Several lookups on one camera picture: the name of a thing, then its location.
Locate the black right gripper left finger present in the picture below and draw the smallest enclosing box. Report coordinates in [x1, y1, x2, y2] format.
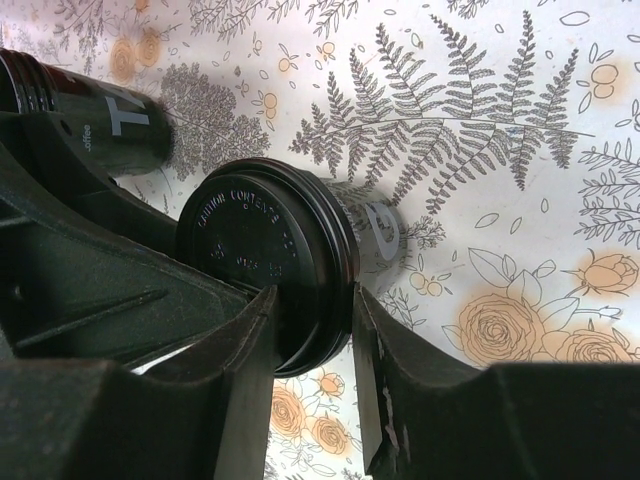
[1, 287, 279, 479]

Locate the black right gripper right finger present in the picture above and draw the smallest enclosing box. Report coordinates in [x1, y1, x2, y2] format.
[352, 288, 639, 479]

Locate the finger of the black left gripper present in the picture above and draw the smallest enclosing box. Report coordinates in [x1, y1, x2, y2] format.
[1, 112, 252, 360]

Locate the black printed coffee cup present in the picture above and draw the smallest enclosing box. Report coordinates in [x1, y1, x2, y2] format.
[1, 49, 172, 177]

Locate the transparent dark cup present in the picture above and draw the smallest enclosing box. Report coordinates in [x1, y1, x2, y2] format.
[322, 179, 407, 296]

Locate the floral table mat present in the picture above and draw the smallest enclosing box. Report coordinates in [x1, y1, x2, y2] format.
[1, 1, 639, 479]

